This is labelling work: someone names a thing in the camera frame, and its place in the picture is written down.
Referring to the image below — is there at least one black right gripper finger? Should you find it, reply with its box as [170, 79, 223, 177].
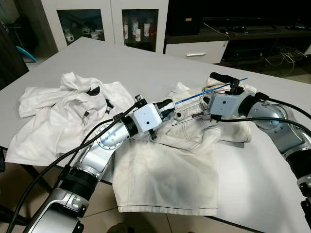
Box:
[210, 72, 240, 85]

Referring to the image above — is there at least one white drawer front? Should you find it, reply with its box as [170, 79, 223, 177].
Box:
[165, 40, 229, 65]

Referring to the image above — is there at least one dark television stand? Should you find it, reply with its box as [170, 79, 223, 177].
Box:
[165, 0, 311, 67]

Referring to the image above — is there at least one black speaker with gold badge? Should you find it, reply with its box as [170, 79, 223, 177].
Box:
[165, 0, 205, 36]

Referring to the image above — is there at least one black television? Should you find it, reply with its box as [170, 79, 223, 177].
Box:
[204, 0, 311, 30]

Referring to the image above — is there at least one white glass-door cabinet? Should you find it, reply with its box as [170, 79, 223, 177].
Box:
[41, 0, 170, 53]

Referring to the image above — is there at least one white hooded jacket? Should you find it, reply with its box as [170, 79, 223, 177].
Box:
[5, 71, 136, 167]

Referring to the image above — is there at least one dark robot foot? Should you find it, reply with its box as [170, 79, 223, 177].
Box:
[105, 223, 135, 233]

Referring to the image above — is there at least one teal plastic chair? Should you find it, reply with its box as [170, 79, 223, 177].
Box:
[15, 46, 37, 63]

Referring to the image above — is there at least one dark wooden cabinet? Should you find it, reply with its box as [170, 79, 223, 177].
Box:
[0, 21, 30, 91]

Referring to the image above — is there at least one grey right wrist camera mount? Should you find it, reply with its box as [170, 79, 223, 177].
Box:
[209, 92, 249, 119]

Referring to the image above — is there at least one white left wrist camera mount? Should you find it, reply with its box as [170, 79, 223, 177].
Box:
[132, 101, 164, 134]

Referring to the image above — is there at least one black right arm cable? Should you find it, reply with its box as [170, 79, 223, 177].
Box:
[213, 94, 311, 137]

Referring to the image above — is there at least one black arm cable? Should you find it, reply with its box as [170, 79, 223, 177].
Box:
[213, 94, 311, 137]
[7, 99, 147, 233]

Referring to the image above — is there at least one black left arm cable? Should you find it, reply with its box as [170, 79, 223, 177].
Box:
[7, 99, 147, 233]

